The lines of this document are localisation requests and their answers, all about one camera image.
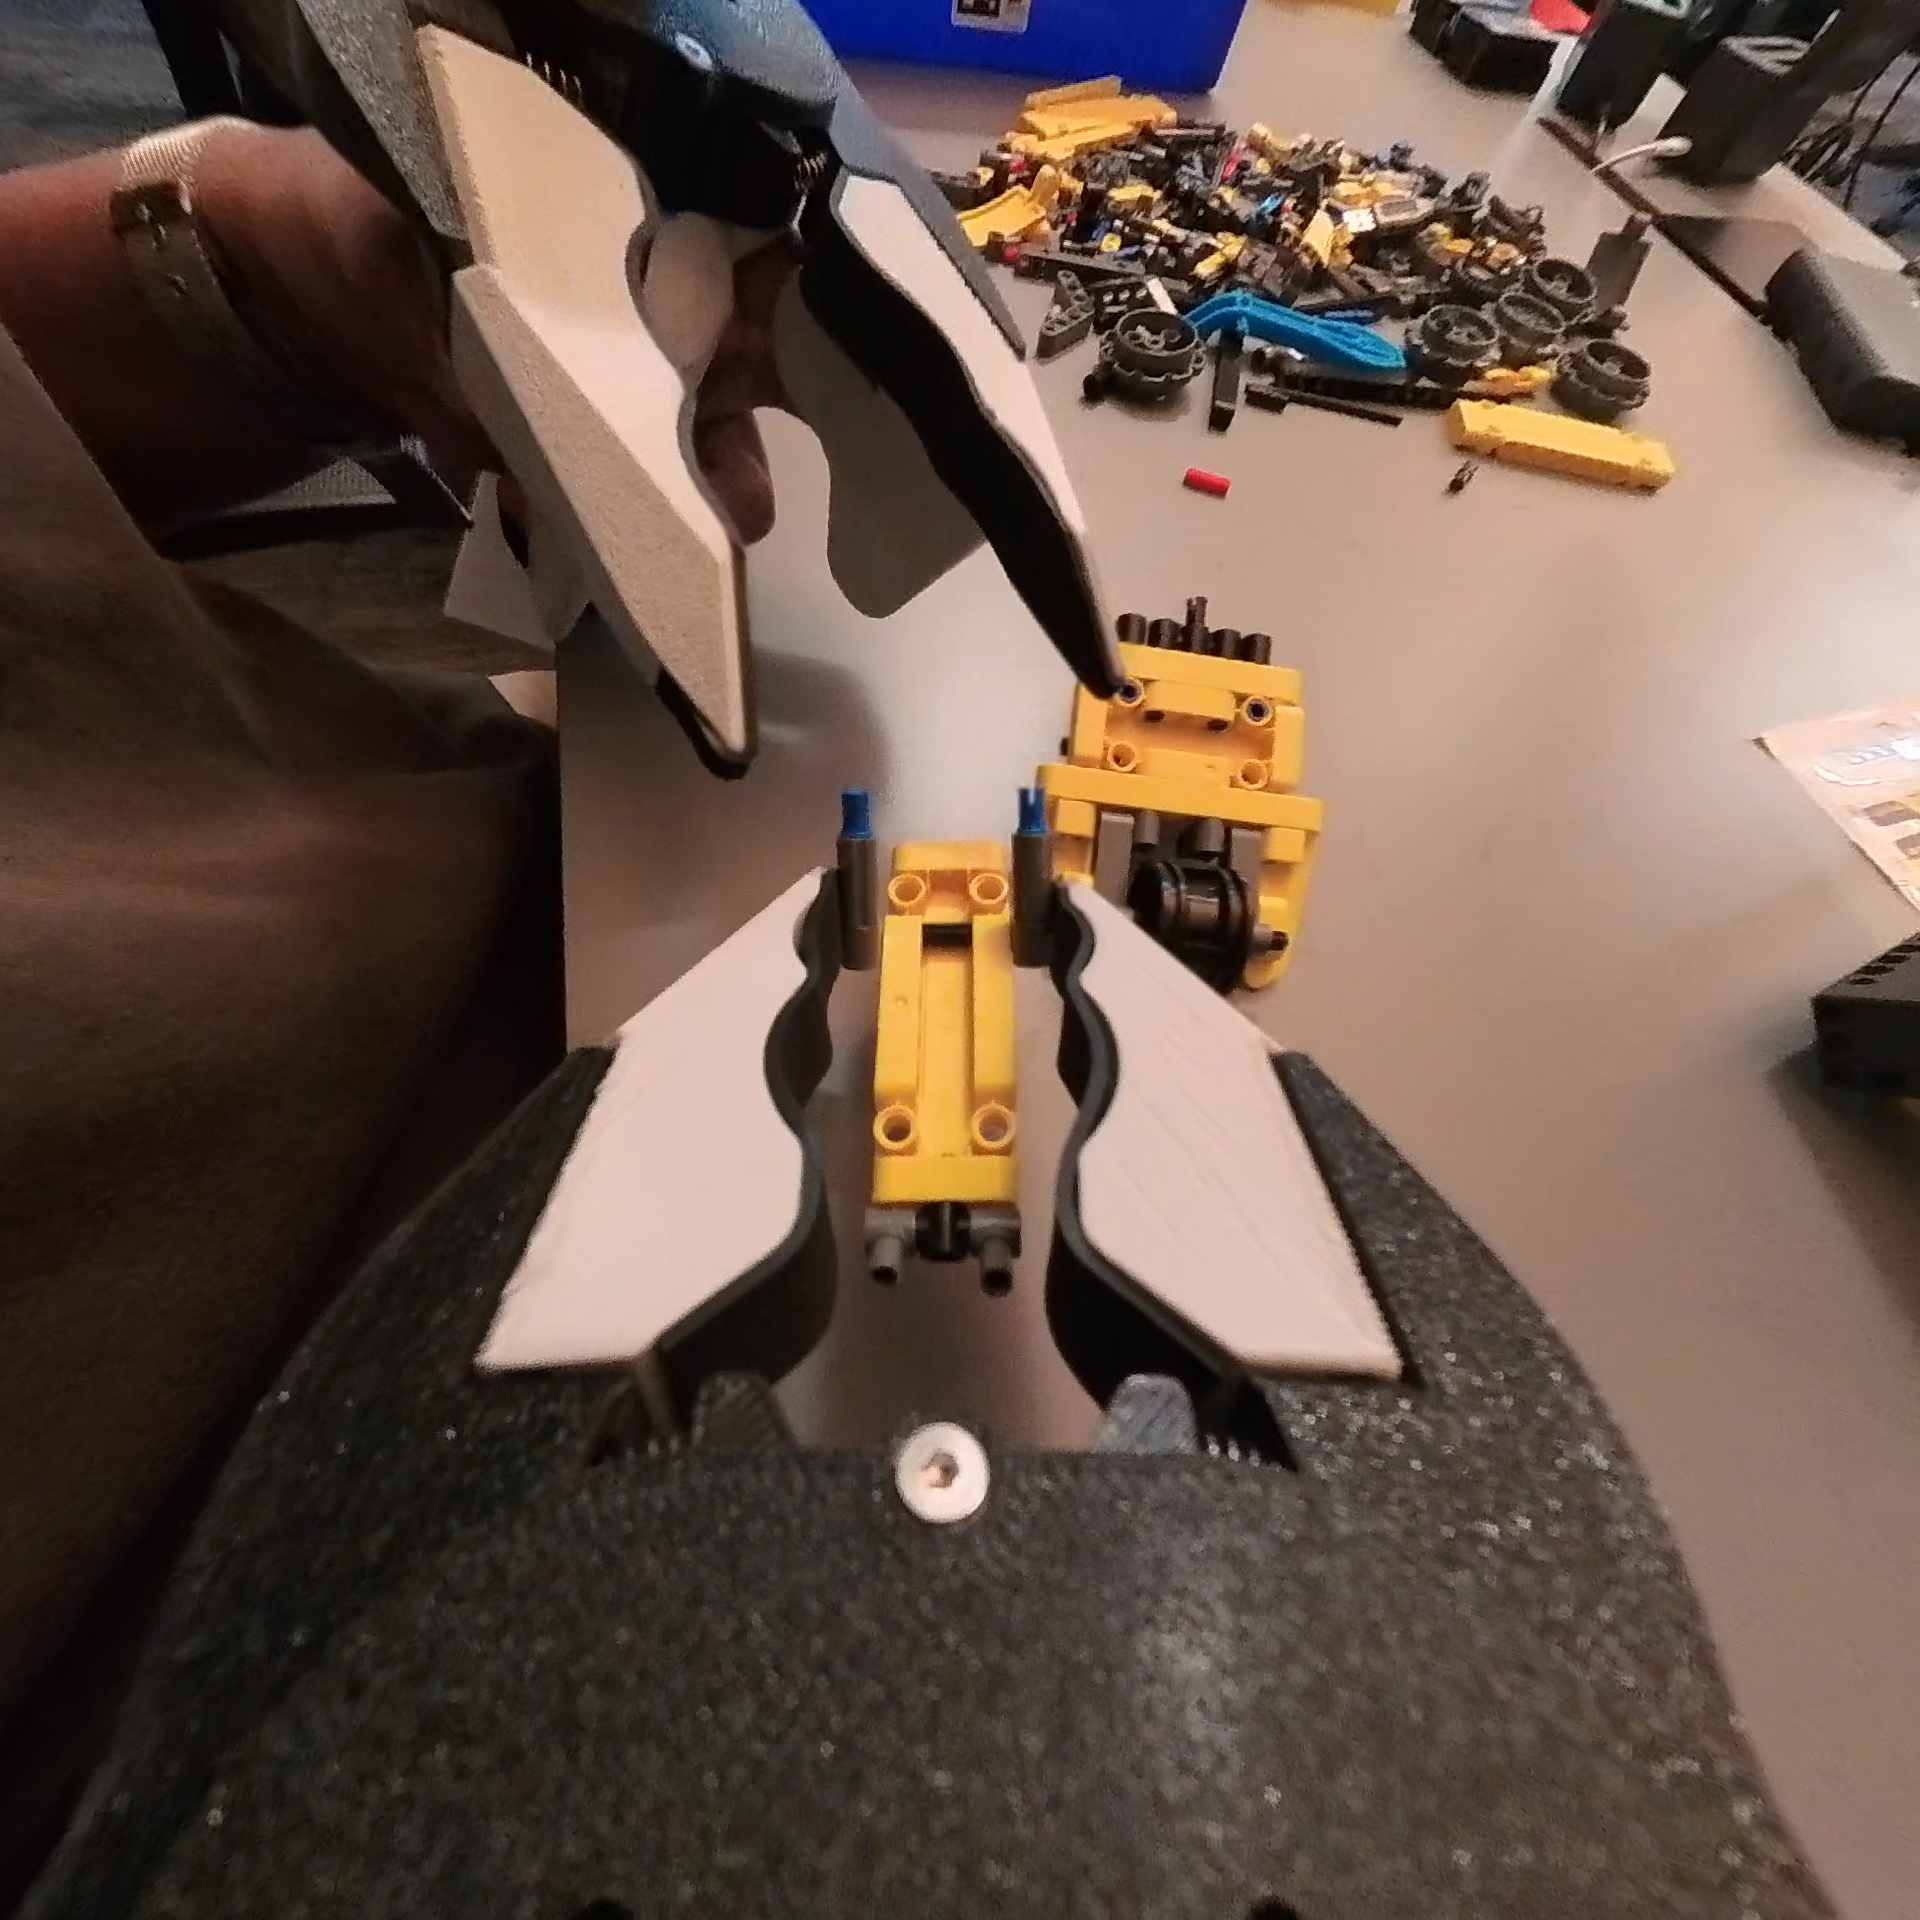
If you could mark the black flat device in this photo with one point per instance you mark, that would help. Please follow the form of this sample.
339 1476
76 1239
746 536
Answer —
1852 352

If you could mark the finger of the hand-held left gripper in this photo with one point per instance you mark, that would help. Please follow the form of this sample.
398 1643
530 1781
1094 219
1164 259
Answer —
586 376
990 390

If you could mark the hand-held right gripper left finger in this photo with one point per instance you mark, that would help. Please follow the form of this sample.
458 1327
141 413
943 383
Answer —
662 1172

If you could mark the blue plastic bin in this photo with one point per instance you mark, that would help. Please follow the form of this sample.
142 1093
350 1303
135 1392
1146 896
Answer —
1051 45

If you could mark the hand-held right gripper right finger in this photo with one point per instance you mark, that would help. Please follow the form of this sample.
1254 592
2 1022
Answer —
1231 1184

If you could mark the person's left hand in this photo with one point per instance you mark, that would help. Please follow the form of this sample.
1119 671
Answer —
331 285

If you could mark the yellow brick chassis assembly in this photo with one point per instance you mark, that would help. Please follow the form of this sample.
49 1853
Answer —
1185 780

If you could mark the small black device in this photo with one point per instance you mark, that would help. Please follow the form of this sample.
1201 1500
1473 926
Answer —
1612 60
1500 37
1757 107

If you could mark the person's left forearm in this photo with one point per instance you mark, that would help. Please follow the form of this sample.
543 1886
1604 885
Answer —
60 248

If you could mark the black battery box assembly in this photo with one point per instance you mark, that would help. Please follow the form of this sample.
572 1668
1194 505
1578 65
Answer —
1876 1021

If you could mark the yellow brick panel assembly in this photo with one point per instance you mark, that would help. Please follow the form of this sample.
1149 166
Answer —
946 1049

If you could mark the long yellow brick beam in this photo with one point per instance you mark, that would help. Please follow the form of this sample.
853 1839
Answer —
1561 443

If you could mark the yellow sticker sheet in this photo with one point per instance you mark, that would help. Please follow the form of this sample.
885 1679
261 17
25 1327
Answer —
1852 809

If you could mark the blue curved brick piece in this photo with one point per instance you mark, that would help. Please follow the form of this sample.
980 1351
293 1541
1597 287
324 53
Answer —
1291 327

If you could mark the pile of loose toy bricks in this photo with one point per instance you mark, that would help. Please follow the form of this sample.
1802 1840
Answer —
1277 212

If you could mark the person's wristwatch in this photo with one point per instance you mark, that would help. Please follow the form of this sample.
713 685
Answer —
158 241

